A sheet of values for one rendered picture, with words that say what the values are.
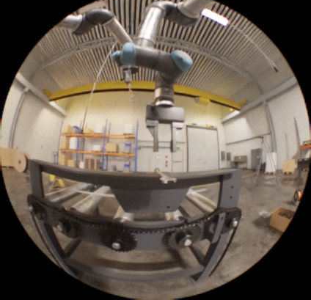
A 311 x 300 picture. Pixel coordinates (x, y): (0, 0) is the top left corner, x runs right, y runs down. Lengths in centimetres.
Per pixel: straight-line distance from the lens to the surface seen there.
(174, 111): 35
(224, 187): 59
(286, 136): 1009
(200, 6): 56
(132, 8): 732
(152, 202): 45
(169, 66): 34
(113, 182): 45
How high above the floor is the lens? 123
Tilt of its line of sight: 8 degrees up
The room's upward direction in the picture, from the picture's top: 1 degrees clockwise
